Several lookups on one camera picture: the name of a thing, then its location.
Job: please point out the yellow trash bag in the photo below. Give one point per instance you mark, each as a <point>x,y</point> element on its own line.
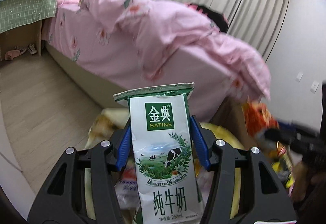
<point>226,155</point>

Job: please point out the pink slipper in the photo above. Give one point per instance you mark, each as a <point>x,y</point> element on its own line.
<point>12,54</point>

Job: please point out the white wall socket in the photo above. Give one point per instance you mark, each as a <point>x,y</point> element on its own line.
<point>314,86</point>

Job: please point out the small patterned shoe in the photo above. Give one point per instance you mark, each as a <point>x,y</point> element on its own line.
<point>32,49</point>

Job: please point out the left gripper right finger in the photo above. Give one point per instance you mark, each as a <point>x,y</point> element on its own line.
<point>263,199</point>

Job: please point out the red gold snack wrapper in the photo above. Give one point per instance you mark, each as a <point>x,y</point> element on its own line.
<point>258,119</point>

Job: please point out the pink floral bed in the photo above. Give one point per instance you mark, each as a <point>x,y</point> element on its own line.
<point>103,64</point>

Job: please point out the green checked cloth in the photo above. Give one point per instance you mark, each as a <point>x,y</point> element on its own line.
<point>16,13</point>

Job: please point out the black pink garment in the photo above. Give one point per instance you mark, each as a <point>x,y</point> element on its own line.
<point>219,19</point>

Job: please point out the green white milk carton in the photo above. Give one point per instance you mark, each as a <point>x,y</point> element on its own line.
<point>162,148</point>

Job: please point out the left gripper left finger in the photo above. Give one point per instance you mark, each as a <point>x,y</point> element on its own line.
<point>61,199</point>

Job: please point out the white wall switch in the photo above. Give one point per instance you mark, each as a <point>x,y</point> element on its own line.
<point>299,76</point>

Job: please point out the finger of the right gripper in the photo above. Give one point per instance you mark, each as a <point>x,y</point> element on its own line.
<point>288,137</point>
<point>301,129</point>

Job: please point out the pink floral duvet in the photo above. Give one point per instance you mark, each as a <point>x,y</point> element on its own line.
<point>159,28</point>

